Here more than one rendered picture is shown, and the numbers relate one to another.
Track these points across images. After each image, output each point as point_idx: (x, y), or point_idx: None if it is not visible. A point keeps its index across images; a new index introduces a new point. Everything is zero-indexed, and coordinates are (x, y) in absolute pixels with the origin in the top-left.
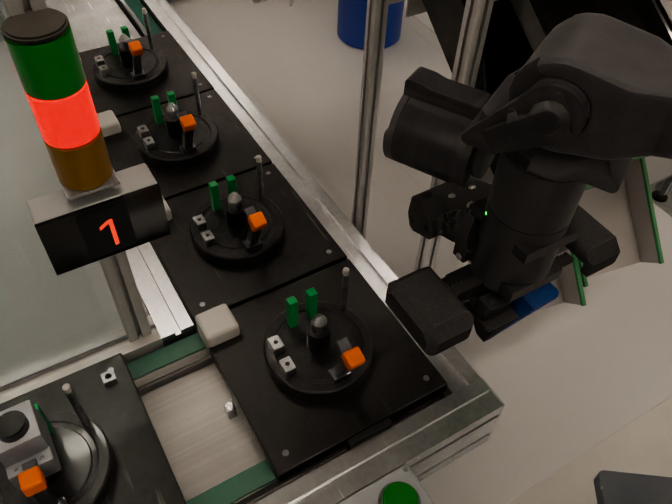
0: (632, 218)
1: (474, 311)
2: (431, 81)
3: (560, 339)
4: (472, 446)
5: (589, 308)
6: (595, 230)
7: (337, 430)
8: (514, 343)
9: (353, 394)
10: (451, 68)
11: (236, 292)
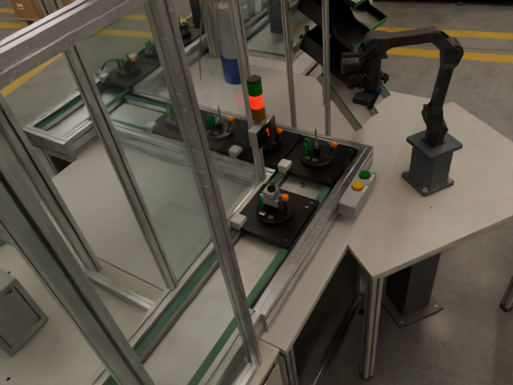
0: None
1: None
2: (346, 53)
3: (373, 134)
4: (369, 166)
5: (375, 123)
6: (382, 73)
7: (337, 169)
8: (362, 140)
9: (334, 161)
10: (317, 61)
11: (281, 156)
